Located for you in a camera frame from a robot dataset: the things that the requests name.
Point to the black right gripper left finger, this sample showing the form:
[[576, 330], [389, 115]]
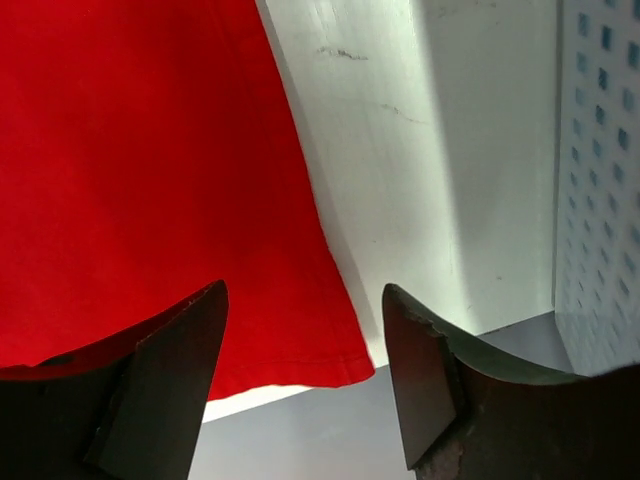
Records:
[[129, 406]]

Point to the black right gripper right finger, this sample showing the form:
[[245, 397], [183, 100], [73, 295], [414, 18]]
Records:
[[469, 410]]

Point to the red trousers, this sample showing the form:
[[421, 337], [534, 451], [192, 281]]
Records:
[[148, 150]]

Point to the white plastic basket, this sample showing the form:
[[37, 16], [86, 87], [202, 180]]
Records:
[[597, 261]]

